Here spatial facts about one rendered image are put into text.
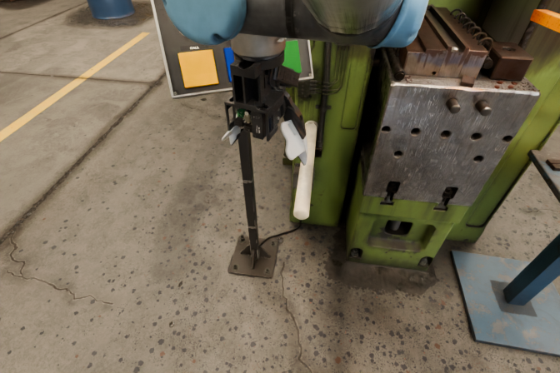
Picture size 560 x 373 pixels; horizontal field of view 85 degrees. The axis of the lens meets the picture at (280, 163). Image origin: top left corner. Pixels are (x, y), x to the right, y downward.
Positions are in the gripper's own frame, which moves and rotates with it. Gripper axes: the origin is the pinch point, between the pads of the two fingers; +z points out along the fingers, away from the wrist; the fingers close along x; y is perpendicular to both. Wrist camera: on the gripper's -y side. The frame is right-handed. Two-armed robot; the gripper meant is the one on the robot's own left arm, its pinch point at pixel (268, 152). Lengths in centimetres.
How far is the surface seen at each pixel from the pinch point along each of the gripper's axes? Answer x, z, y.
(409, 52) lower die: 19, -5, -49
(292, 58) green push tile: -5.9, -7.3, -25.9
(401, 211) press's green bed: 32, 53, -47
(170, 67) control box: -27.7, -8.1, -9.1
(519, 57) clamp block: 46, -5, -57
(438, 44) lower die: 26, -6, -55
